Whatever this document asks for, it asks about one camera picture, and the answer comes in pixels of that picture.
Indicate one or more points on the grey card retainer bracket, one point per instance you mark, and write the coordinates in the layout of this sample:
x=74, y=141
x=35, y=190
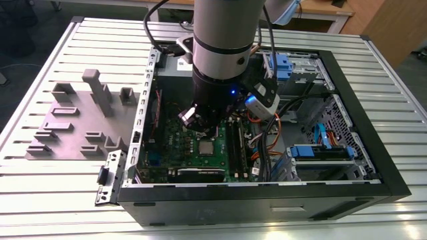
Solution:
x=116, y=162

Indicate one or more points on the black graphics card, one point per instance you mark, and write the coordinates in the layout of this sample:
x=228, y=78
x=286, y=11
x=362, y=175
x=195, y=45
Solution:
x=200, y=175

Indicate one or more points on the black disk in blue carrier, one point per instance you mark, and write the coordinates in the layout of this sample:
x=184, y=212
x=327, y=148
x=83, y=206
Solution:
x=302, y=152

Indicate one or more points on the wooden cabinet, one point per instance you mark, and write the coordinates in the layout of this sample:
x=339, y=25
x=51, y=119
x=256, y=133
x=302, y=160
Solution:
x=394, y=30

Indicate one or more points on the black RAM slot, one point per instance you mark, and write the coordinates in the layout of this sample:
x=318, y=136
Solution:
x=240, y=147
x=231, y=147

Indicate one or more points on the black chair base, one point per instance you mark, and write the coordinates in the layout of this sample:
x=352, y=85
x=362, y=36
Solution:
x=422, y=53

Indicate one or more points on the black PC case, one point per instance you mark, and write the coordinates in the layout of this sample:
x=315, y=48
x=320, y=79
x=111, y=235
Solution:
x=234, y=207

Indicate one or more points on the black office chair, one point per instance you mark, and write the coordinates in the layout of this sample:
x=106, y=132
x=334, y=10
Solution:
x=18, y=30

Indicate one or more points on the silver CPU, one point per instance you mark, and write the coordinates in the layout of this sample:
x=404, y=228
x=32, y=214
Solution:
x=207, y=147

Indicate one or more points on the white framed desk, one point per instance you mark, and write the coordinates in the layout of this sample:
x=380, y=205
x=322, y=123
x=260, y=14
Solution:
x=156, y=17

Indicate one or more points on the grey parts rack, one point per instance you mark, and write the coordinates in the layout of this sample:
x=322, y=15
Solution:
x=83, y=130

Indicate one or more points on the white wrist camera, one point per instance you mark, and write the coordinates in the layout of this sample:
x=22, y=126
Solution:
x=263, y=107

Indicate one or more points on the low silver disk bay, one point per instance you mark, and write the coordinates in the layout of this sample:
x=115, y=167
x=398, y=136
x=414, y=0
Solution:
x=322, y=163

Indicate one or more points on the wooden desk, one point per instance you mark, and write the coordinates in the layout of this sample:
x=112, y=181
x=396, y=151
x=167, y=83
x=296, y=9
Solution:
x=327, y=7

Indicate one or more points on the tall silver drive cage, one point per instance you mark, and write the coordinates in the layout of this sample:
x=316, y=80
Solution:
x=300, y=85

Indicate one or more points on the grey power supply unit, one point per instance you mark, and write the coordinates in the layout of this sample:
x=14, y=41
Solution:
x=168, y=65

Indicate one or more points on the blue plastic drive carrier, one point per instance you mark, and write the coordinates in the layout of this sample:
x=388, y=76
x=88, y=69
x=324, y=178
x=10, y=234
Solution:
x=283, y=62

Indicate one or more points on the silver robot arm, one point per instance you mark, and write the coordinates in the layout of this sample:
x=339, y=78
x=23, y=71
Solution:
x=227, y=37

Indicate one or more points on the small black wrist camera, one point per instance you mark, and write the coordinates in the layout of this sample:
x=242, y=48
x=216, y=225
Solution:
x=187, y=115

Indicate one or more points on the green motherboard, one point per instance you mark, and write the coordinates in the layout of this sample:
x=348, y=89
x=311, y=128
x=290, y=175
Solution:
x=176, y=145

